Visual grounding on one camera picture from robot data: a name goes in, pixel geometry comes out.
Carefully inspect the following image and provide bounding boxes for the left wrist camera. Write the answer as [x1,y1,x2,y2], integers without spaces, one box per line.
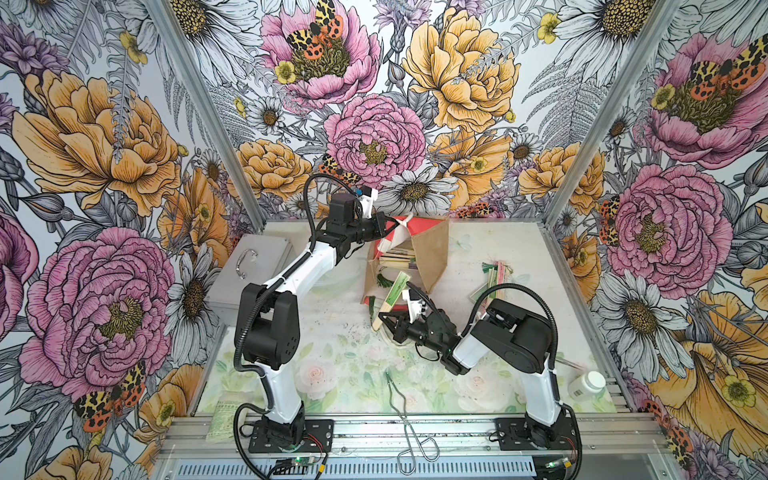
[356,186,379,219]

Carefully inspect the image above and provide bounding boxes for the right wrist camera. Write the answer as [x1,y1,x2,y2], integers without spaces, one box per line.
[402,289,427,323]

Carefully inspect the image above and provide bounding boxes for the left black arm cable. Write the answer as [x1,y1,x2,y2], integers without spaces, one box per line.
[232,172,361,480]

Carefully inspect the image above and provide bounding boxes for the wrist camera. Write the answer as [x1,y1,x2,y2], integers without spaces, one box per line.
[356,186,379,219]
[402,289,427,323]

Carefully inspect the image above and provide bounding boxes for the green patterned packet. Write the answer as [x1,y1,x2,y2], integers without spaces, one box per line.
[206,397,243,444]

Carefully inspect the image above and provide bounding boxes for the white plastic bottle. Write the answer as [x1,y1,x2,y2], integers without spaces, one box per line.
[568,370,607,401]

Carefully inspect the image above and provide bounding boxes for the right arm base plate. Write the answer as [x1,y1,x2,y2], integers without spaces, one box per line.
[494,416,579,451]

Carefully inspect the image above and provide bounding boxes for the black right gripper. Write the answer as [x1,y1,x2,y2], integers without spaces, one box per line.
[379,311,446,354]

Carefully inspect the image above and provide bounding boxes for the silver aluminium case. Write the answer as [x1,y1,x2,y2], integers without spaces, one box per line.
[205,234,296,327]

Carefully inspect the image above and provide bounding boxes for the metal tweezers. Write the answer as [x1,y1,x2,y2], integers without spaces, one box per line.
[556,357,589,372]

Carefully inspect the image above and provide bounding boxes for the folding fans in bag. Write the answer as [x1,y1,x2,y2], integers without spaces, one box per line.
[375,248,417,287]

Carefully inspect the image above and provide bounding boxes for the burlap tote bag red trim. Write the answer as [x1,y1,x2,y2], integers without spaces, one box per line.
[361,214,450,304]

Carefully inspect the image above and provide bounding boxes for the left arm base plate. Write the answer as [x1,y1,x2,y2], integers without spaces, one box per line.
[246,418,335,454]

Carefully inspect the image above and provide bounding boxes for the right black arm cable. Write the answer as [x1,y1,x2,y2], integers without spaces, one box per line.
[407,281,584,480]

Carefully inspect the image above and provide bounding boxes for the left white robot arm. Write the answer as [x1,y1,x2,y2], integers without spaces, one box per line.
[233,187,387,450]

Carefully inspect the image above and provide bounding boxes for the metal tongs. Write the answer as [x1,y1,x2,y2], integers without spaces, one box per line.
[384,371,441,476]

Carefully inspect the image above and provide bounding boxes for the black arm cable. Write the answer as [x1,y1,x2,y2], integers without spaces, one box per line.
[407,281,584,480]
[232,172,361,480]

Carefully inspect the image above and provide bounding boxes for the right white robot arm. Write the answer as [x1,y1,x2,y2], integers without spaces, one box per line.
[378,298,564,449]

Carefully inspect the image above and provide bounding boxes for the aluminium front rail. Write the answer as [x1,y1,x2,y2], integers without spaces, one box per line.
[157,412,669,461]

